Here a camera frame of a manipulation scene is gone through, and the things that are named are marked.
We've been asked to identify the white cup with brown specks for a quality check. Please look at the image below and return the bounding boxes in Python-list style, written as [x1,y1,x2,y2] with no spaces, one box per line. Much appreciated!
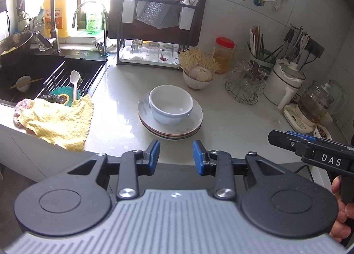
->
[312,123,332,140]

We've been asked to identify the tall steel faucet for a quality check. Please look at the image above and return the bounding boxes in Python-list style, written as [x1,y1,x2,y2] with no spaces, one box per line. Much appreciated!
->
[17,0,61,55]

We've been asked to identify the pale blue plastic bowl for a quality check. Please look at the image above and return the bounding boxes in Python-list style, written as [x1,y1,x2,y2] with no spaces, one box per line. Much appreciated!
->
[149,85,194,126]

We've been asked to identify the bundle of wooden chopsticks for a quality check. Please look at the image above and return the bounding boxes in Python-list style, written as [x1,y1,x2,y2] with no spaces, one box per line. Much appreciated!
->
[249,25,264,61]

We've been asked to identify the small steel faucet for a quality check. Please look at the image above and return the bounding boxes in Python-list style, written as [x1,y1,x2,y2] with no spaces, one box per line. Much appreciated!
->
[72,1,110,58]

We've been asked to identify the pair of wooden chopsticks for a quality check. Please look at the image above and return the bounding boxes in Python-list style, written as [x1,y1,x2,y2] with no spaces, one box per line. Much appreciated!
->
[10,77,45,89]

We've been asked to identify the black kitchen sink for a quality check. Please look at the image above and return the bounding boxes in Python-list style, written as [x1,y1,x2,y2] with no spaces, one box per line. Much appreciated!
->
[0,49,108,105]

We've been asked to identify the yellow dish cloth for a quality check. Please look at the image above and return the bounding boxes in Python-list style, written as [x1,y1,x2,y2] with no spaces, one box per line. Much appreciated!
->
[18,94,95,152]

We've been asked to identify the cream kettle heating base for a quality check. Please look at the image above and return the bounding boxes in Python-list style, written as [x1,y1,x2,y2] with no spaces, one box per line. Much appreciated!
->
[283,104,334,134]

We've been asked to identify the white ceramic spoon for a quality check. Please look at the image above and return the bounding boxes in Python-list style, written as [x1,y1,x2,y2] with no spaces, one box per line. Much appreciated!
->
[70,70,81,101]

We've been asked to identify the steel wool scrubber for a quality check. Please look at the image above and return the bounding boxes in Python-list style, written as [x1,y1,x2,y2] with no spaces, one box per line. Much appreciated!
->
[41,94,63,104]

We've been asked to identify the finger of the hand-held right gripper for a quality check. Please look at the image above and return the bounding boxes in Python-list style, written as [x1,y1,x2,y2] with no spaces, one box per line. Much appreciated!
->
[286,131,317,142]
[268,129,305,156]

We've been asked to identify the black handled hanging utensil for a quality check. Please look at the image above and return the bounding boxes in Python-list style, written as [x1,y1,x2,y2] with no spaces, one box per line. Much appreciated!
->
[272,29,295,58]
[288,31,302,61]

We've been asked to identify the brown wooden cutting board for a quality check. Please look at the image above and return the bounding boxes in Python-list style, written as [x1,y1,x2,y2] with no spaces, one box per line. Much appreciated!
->
[107,0,208,47]

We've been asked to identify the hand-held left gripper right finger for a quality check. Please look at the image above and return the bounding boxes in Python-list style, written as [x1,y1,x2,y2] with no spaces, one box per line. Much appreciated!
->
[192,140,288,199]

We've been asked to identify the red lid plastic jar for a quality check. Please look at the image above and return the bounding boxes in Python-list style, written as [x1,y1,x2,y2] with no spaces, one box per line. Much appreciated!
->
[212,37,236,75]

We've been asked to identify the floral plate with brown rim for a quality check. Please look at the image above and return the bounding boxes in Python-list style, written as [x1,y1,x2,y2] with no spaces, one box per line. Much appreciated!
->
[140,117,202,138]

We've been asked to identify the plain steel cleaver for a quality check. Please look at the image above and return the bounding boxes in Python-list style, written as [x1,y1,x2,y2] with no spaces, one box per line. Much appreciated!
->
[156,8,180,29]

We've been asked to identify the pink knit cloth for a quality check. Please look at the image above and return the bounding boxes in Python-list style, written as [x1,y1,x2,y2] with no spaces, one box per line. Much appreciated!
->
[13,98,38,130]

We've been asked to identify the person's right hand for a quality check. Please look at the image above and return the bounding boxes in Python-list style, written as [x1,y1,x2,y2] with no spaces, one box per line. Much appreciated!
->
[330,175,354,243]

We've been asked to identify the white bowl holding garlic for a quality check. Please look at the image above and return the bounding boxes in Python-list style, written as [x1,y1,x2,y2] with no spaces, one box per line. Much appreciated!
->
[183,70,213,91]

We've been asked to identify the black metal dish rack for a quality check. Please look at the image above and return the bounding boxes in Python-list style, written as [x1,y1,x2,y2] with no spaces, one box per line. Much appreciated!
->
[116,0,200,70]

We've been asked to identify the leaf print white plate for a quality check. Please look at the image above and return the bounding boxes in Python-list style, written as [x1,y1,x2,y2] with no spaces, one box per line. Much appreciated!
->
[138,91,204,133]

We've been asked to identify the green chopstick holder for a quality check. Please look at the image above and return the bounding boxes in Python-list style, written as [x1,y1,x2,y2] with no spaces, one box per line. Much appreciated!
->
[247,48,283,70]

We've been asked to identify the clear glass tumbler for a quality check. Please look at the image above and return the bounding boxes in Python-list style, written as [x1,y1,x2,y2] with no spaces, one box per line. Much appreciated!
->
[35,22,50,51]

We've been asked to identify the garlic bulbs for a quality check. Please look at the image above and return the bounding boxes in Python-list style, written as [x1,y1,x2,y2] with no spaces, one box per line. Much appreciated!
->
[188,66,213,82]

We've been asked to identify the orange detergent bottle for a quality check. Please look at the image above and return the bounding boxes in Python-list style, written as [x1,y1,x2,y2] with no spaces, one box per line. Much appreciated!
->
[44,0,78,39]

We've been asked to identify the cluster of clear glass cups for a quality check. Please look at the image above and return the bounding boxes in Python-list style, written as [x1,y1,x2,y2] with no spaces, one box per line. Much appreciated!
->
[224,59,270,95]

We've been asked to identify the white rack cutlery holder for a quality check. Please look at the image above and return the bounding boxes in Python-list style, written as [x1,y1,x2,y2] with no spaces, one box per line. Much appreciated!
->
[122,0,137,23]
[178,5,194,30]

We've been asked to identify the round wire cup rack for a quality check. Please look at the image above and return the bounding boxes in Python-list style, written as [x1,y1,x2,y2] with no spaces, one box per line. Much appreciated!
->
[224,81,259,104]

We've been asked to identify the clear drinking glass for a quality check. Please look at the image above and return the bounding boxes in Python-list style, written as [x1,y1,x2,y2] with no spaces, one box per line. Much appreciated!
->
[146,42,161,62]
[131,39,143,55]
[162,43,175,62]

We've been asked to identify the glass tea kettle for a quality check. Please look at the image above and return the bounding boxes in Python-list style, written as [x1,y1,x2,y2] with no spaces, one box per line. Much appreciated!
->
[297,80,336,124]

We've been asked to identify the black roll-up sink rack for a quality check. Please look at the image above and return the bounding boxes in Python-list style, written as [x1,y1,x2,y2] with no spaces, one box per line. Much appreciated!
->
[41,58,107,100]

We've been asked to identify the stainless steel bowl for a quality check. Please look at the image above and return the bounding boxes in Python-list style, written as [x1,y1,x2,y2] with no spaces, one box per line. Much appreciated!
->
[0,31,34,66]

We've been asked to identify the white electric cooking pot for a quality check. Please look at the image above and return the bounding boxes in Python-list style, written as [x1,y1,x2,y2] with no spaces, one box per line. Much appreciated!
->
[263,59,307,111]

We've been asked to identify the small grey bowl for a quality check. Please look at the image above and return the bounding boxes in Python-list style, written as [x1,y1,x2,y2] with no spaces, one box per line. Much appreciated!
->
[15,75,31,92]

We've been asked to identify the textured steel cleaver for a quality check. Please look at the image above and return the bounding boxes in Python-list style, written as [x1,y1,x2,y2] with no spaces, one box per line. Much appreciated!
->
[135,0,179,26]

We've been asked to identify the black wall power strip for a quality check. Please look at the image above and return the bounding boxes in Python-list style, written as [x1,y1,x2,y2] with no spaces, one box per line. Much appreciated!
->
[303,37,325,59]

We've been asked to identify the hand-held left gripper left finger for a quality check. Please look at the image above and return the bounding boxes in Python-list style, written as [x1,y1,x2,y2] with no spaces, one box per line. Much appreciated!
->
[67,140,161,200]

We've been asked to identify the green detergent bottle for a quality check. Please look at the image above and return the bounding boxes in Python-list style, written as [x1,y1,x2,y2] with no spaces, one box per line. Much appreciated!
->
[85,2,102,33]

